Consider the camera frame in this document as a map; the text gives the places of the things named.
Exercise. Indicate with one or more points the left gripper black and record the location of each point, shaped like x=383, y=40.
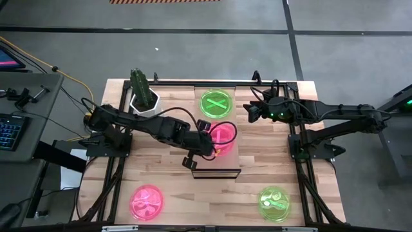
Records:
x=199, y=145

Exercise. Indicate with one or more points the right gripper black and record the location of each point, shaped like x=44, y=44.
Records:
x=262, y=114

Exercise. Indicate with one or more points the pink translucent plastic plate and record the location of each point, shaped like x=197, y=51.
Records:
x=227, y=149
x=146, y=203
x=227, y=129

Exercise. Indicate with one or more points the green translucent plastic plate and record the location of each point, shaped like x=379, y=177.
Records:
x=223, y=112
x=207, y=96
x=273, y=204

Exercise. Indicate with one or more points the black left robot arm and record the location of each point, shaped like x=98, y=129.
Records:
x=161, y=127

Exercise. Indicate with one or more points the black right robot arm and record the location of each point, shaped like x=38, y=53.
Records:
x=338, y=111

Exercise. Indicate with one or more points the black table clamp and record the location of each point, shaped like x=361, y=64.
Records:
x=156, y=77
x=256, y=76

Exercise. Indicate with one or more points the green artificial cactus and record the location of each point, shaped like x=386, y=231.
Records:
x=141, y=87

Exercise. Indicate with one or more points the white paper sheet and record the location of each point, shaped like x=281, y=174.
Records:
x=69, y=177

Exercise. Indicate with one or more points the dark grey metal stand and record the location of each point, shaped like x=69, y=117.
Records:
x=394, y=145

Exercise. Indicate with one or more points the grey side desk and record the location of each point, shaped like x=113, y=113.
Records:
x=32, y=129

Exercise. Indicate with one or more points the backlit black keyboard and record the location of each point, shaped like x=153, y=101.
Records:
x=11, y=132

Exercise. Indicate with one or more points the black monitor screen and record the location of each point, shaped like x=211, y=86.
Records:
x=8, y=61

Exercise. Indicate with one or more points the black aluminium table frame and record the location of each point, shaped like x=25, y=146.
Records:
x=180, y=83

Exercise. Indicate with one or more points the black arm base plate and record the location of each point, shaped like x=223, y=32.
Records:
x=322, y=154
x=106, y=149

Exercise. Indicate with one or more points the silver metal bracket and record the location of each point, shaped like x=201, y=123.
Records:
x=120, y=228
x=299, y=229

